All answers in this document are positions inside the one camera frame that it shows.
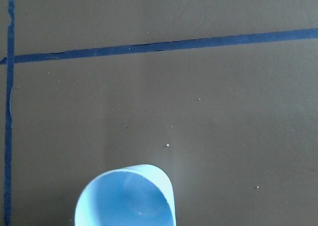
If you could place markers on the light blue cup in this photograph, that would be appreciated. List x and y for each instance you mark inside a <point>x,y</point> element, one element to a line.
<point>140,195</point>

